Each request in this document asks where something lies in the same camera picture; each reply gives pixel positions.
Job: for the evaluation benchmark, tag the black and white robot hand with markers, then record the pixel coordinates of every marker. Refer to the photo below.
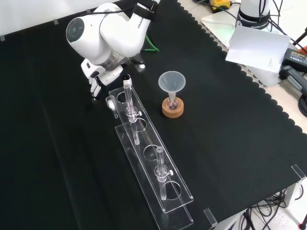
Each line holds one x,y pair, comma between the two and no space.
108,76

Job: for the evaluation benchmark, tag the clear glass weighing funnel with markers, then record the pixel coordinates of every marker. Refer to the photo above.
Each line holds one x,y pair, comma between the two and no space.
110,104

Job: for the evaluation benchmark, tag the white translucent plastic funnel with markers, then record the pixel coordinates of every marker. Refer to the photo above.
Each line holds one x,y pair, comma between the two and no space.
171,81

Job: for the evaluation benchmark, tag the clear acrylic funnel stand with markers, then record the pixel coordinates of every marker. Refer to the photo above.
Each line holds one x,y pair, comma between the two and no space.
156,175

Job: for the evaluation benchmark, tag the small clear round-bottom flask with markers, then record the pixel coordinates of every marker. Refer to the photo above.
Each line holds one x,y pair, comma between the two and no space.
173,103

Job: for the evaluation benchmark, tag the yellow stop button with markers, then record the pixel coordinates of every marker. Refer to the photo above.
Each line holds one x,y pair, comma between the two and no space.
219,3

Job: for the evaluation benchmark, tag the black bench cloth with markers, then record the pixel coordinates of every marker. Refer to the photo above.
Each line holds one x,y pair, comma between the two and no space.
227,143

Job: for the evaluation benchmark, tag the white paper sheet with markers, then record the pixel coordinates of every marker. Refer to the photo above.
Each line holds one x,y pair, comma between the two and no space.
259,48

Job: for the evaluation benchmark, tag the clear acrylic edge clip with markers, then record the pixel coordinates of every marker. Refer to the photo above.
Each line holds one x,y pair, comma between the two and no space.
298,172
210,216

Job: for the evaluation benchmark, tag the black power supply box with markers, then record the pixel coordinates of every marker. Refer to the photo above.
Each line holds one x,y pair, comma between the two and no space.
296,57

